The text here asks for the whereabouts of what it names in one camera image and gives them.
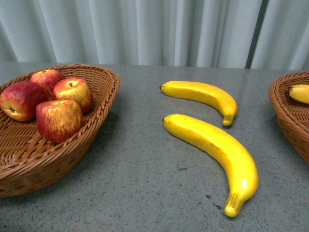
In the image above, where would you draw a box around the yellow banana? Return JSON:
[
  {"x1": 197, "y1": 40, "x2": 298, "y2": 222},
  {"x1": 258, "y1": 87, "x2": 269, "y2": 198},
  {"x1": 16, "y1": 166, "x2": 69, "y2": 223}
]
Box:
[
  {"x1": 162, "y1": 114, "x2": 259, "y2": 217},
  {"x1": 159, "y1": 80, "x2": 238, "y2": 126},
  {"x1": 288, "y1": 84, "x2": 309, "y2": 104}
]

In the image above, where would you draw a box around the dark red apple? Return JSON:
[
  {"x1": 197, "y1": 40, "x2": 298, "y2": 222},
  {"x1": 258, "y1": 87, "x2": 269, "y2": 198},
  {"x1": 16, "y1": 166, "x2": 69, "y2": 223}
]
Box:
[{"x1": 36, "y1": 100, "x2": 84, "y2": 143}]

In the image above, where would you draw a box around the left brown wicker basket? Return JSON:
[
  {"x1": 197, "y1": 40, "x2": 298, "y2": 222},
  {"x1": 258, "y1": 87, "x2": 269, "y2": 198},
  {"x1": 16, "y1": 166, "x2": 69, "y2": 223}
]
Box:
[{"x1": 0, "y1": 64, "x2": 120, "y2": 198}]

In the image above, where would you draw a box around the brown wicker basket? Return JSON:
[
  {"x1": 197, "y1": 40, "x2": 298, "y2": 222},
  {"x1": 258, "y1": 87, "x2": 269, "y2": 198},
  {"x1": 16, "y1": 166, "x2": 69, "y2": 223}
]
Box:
[
  {"x1": 268, "y1": 71, "x2": 309, "y2": 162},
  {"x1": 0, "y1": 64, "x2": 120, "y2": 198}
]

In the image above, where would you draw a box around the front red yellow apple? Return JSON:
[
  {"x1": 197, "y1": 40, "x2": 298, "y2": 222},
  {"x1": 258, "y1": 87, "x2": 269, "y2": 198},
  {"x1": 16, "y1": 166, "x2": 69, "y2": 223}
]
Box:
[{"x1": 0, "y1": 80, "x2": 48, "y2": 122}]

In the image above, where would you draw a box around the right brown wicker basket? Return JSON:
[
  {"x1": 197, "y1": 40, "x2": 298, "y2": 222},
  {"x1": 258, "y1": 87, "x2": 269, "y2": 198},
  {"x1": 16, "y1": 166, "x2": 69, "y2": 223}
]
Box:
[{"x1": 268, "y1": 71, "x2": 309, "y2": 162}]

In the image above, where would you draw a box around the white pleated curtain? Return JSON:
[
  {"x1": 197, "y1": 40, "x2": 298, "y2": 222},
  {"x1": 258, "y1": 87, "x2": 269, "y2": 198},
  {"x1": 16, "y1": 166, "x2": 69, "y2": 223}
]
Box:
[{"x1": 0, "y1": 0, "x2": 309, "y2": 70}]

